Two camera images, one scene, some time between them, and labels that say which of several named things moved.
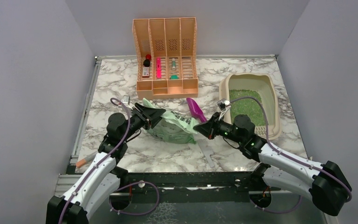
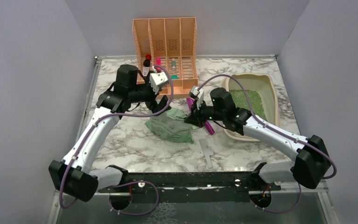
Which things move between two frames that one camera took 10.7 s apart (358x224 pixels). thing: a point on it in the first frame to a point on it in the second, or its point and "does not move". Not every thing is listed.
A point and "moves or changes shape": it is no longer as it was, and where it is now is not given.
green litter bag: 171,127 moves or changes shape
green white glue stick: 173,64 does not move
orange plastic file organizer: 165,57 does not move
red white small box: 145,72 does not move
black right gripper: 209,128 to 196,118
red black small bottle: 147,62 does not move
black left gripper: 154,115 to 155,107
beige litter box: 239,93 does not move
